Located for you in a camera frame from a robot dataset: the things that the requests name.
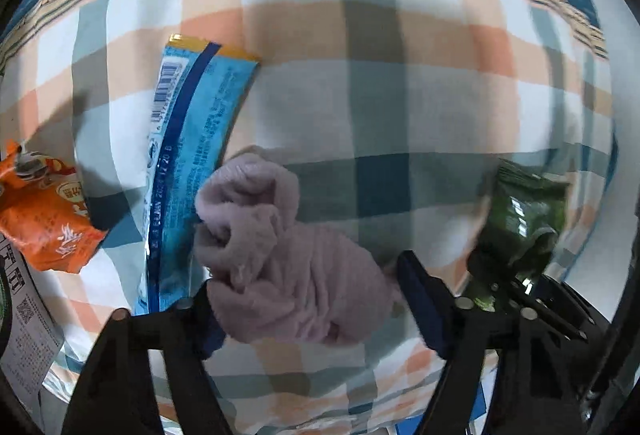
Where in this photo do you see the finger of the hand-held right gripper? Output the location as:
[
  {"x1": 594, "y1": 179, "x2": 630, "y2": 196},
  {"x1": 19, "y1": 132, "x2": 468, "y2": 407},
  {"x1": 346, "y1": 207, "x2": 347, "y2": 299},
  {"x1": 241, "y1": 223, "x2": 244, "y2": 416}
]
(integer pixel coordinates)
[{"x1": 515, "y1": 279, "x2": 591, "y2": 344}]

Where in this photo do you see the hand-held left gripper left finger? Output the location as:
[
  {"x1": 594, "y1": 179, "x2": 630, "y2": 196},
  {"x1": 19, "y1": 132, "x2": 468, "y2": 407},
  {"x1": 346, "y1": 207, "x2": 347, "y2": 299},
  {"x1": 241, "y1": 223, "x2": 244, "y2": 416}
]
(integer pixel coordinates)
[{"x1": 60, "y1": 281, "x2": 234, "y2": 435}]

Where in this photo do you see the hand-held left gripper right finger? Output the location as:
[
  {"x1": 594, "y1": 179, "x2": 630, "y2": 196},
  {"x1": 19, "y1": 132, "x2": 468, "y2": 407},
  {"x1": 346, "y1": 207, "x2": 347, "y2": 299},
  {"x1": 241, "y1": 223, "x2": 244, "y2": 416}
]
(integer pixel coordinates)
[{"x1": 397, "y1": 251, "x2": 586, "y2": 435}]

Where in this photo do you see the green snack packet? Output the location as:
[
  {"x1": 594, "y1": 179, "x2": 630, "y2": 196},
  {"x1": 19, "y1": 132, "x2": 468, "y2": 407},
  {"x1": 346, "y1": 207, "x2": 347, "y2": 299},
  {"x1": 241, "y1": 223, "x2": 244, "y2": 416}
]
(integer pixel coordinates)
[{"x1": 467, "y1": 159, "x2": 571, "y2": 313}]

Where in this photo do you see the purple fluffy towel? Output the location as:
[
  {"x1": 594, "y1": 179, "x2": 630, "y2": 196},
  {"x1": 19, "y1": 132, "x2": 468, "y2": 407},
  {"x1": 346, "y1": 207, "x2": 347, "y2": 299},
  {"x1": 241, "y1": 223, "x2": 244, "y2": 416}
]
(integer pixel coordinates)
[{"x1": 192, "y1": 152, "x2": 408, "y2": 347}]

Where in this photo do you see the plaid bed sheet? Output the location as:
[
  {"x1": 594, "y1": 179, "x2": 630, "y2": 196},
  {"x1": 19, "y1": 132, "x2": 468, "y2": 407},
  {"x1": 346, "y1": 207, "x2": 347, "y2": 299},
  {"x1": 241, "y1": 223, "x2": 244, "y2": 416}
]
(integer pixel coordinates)
[{"x1": 0, "y1": 0, "x2": 621, "y2": 435}]

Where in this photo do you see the white printed package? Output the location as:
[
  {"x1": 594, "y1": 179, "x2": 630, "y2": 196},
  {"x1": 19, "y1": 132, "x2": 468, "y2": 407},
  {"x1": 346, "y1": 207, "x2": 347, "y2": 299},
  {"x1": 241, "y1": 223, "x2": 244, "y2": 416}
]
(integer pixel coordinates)
[{"x1": 0, "y1": 235, "x2": 66, "y2": 416}]

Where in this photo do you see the orange snack packet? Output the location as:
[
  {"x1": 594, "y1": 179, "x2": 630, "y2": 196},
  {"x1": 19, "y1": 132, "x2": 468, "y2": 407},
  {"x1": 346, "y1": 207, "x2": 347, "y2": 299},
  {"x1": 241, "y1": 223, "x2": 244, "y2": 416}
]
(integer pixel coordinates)
[{"x1": 0, "y1": 140, "x2": 108, "y2": 275}]

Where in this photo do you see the blue snack packet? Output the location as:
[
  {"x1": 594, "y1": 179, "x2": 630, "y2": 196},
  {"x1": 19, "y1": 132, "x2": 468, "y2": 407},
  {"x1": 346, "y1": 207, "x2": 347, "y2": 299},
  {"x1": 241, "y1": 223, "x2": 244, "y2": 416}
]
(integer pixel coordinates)
[{"x1": 134, "y1": 34, "x2": 261, "y2": 316}]

